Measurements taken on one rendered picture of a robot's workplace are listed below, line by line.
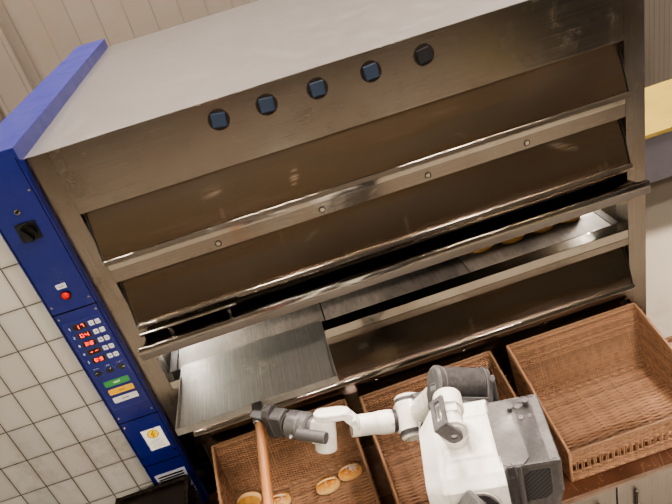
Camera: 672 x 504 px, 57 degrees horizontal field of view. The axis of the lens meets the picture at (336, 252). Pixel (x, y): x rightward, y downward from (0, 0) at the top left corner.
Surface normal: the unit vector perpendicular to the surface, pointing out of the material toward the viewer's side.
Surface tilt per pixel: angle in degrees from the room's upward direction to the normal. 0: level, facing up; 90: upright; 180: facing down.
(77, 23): 90
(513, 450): 1
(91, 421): 90
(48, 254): 90
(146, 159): 90
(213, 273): 70
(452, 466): 1
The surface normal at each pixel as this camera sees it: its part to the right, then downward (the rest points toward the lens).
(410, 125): 0.09, 0.15
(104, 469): 0.19, 0.46
